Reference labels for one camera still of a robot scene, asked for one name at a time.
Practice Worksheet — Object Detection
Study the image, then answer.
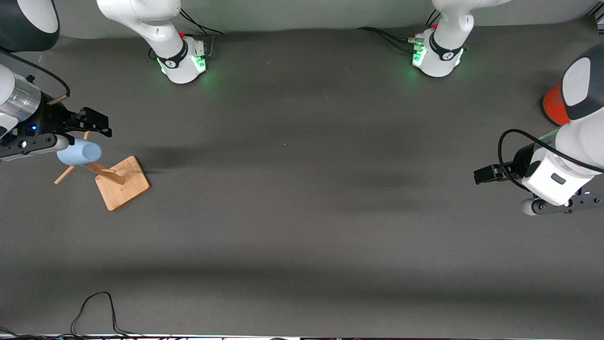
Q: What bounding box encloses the light blue cup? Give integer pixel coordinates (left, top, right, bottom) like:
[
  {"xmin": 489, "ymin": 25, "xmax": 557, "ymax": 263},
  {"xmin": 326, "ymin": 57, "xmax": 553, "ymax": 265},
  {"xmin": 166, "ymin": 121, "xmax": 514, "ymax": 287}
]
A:
[{"xmin": 57, "ymin": 138, "xmax": 103, "ymax": 166}]

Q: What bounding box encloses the wooden cup rack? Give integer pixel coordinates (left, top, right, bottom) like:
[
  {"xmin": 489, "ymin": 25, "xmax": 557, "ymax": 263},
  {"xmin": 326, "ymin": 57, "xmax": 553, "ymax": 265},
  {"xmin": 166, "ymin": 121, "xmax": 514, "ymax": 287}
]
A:
[{"xmin": 54, "ymin": 131, "xmax": 151, "ymax": 212}]

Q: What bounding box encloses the orange round object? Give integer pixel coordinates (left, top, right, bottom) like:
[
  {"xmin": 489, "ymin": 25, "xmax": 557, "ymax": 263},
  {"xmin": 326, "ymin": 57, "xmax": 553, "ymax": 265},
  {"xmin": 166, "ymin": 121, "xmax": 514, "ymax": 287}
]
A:
[{"xmin": 541, "ymin": 84, "xmax": 572, "ymax": 127}]

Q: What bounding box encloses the black right base cable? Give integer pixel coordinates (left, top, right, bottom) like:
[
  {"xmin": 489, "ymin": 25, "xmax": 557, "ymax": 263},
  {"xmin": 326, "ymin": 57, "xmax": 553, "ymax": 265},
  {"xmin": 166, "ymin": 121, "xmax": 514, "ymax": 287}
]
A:
[{"xmin": 179, "ymin": 8, "xmax": 225, "ymax": 36}]

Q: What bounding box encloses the black base cable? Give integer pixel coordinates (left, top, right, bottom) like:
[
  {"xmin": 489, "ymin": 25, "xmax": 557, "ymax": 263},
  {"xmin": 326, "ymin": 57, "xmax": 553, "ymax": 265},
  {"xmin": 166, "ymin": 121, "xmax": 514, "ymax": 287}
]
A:
[
  {"xmin": 179, "ymin": 8, "xmax": 225, "ymax": 36},
  {"xmin": 356, "ymin": 8, "xmax": 439, "ymax": 53}
]

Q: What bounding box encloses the thin black loose cable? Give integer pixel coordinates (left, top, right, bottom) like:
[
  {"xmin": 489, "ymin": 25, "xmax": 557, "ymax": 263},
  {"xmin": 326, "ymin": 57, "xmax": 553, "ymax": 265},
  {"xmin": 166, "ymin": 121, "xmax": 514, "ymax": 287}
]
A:
[{"xmin": 71, "ymin": 291, "xmax": 142, "ymax": 339}]

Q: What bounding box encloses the black left base cable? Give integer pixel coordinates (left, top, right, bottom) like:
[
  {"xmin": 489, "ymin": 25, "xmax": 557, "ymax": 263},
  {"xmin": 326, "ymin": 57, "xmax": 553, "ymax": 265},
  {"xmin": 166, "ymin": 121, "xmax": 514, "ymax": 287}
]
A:
[{"xmin": 356, "ymin": 8, "xmax": 439, "ymax": 53}]

